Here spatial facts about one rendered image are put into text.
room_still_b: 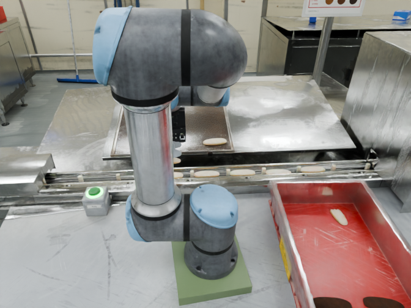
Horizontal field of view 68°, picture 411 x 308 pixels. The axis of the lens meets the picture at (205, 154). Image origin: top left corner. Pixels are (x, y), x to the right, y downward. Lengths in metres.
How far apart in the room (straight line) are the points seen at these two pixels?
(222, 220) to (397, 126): 0.76
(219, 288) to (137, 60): 0.61
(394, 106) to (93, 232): 1.10
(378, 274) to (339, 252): 0.11
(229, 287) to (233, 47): 0.60
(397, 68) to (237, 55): 0.83
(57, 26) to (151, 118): 4.53
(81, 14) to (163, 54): 4.45
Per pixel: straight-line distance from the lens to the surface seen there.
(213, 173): 1.17
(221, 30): 0.48
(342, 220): 1.13
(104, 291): 0.93
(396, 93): 1.25
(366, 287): 0.99
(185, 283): 0.86
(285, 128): 1.41
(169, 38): 0.46
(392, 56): 1.29
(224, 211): 0.71
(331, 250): 1.03
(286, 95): 1.63
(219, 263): 0.83
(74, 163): 1.41
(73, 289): 0.96
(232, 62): 0.49
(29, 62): 4.77
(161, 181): 0.63
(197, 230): 0.73
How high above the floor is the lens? 1.58
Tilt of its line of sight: 34 degrees down
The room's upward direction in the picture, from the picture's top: straight up
